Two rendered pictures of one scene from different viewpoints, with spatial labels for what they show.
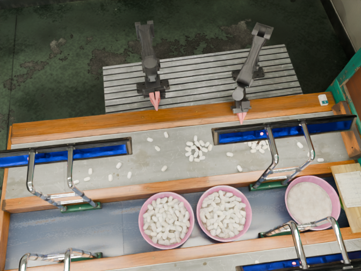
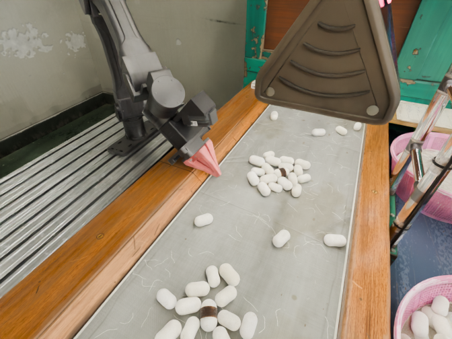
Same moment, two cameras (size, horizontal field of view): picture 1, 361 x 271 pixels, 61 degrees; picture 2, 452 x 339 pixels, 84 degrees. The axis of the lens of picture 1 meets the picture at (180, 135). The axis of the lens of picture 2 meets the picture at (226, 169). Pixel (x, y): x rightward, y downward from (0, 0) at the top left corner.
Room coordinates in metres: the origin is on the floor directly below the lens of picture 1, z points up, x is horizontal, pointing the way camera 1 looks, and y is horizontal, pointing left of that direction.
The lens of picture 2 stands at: (0.51, 0.00, 1.11)
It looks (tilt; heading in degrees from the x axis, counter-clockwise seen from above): 39 degrees down; 304
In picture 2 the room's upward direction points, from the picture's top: straight up
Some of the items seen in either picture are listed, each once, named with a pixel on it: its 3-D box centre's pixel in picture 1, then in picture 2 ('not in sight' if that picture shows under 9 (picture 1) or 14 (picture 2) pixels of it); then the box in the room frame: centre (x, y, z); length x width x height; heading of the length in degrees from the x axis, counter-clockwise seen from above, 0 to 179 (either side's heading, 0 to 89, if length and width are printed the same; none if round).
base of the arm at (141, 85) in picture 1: (152, 83); not in sight; (1.04, 0.17, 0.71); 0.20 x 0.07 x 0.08; 100
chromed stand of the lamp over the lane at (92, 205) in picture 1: (68, 181); not in sight; (0.38, 0.51, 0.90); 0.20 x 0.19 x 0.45; 97
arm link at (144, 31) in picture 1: (147, 47); not in sight; (1.03, 0.17, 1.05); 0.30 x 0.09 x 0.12; 10
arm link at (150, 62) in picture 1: (151, 65); not in sight; (0.87, 0.14, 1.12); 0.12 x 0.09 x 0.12; 10
